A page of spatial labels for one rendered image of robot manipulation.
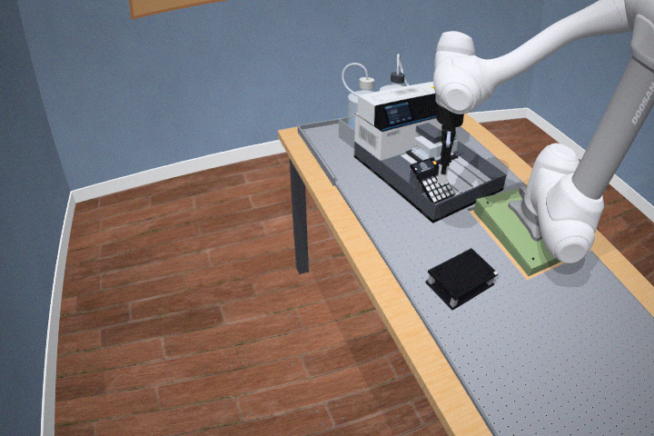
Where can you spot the grey l-shaped raised edge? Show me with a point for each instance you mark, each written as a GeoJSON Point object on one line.
{"type": "Point", "coordinates": [312, 149]}

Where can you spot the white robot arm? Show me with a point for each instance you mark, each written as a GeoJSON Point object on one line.
{"type": "Point", "coordinates": [569, 198]}

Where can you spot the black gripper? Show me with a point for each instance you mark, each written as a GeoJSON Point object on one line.
{"type": "Point", "coordinates": [448, 120]}

